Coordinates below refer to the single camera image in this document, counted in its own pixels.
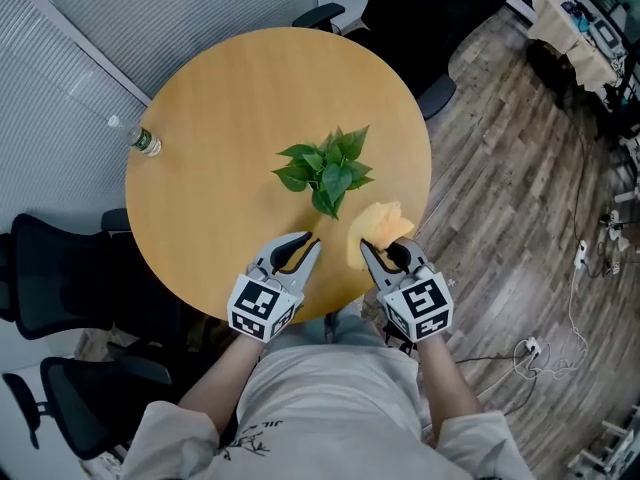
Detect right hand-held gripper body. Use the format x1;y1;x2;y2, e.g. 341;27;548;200
375;262;455;343

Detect person's white shirt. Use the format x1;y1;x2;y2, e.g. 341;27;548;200
119;342;536;480

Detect white device box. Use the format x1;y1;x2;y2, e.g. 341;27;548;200
594;20;624;49

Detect person's left forearm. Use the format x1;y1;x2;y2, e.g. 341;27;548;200
177;335;266;437

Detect black office chair grey armrests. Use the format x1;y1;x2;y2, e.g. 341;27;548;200
292;0;511;122

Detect green potted plant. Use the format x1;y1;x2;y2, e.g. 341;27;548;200
271;124;376;222

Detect white floor cable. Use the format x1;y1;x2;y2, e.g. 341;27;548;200
514;267;589;382

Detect person's right forearm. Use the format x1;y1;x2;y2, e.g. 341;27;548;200
417;337;484;444

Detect beige cloth covered table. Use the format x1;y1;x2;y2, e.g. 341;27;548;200
527;0;626;92

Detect yellow cloth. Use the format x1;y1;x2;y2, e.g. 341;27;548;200
345;200;416;272

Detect clear plastic bottle green label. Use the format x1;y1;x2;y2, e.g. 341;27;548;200
107;114;163;158

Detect black mesh office chair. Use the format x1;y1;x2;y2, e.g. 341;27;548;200
0;207;151;342
0;355;174;462

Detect person's blue jeans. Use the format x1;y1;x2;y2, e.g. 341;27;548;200
269;302;389;354

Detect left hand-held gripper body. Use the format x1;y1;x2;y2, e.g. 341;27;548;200
227;264;307;343

